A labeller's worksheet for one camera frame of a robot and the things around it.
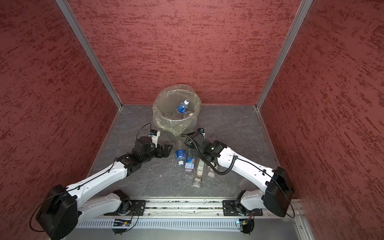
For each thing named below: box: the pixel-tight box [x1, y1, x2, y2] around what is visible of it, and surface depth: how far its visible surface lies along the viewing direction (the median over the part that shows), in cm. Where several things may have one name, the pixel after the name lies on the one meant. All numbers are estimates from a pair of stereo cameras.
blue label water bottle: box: [175, 148, 187, 167], surface depth 90 cm
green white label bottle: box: [193, 158, 205, 188], surface depth 84 cm
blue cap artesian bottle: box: [185, 147, 195, 174], surface depth 85 cm
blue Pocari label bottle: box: [177, 99, 190, 114], surface depth 97 cm
